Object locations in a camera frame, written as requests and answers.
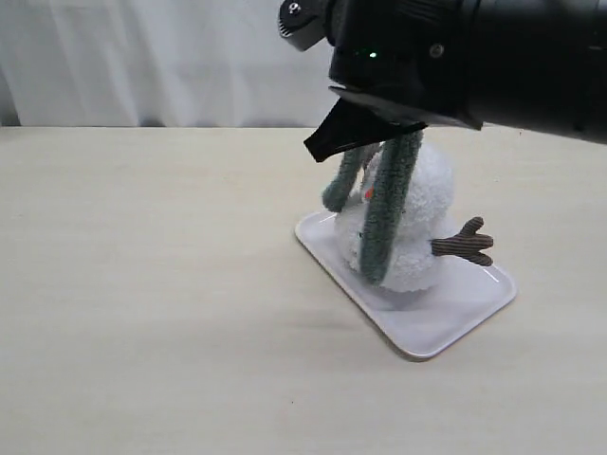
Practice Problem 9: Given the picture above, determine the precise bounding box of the white rectangular plastic tray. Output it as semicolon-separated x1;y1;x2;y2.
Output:
294;210;518;361

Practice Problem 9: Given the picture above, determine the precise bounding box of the white curtain backdrop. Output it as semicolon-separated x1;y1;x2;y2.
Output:
1;1;338;127

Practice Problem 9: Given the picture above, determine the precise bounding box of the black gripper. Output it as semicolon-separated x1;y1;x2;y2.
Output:
303;0;483;163

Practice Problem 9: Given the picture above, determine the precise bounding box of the white plush snowman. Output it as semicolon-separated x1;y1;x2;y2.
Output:
334;145;493;292

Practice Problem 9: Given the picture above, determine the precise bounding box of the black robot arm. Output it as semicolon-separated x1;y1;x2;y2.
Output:
304;1;606;162

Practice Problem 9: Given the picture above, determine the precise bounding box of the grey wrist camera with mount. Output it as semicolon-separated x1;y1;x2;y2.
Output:
277;0;332;52

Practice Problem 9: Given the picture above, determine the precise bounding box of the green fuzzy knitted scarf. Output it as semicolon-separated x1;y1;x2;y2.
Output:
322;131;423;285

